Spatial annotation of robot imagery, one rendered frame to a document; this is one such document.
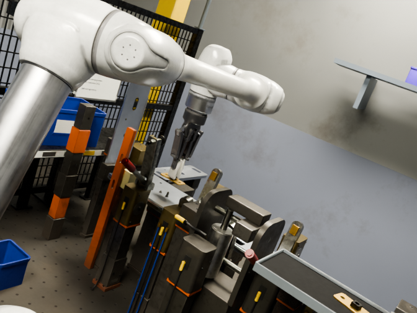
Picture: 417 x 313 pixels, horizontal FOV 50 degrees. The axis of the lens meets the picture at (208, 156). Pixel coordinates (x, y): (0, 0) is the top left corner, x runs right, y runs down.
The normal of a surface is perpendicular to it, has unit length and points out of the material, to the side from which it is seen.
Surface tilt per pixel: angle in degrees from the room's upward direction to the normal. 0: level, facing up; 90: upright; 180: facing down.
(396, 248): 90
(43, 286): 0
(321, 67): 90
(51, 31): 69
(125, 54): 86
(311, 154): 90
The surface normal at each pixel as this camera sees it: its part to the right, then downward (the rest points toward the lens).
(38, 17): -0.23, -0.16
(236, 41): -0.42, 0.09
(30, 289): 0.33, -0.91
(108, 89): 0.77, 0.42
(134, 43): -0.11, 0.23
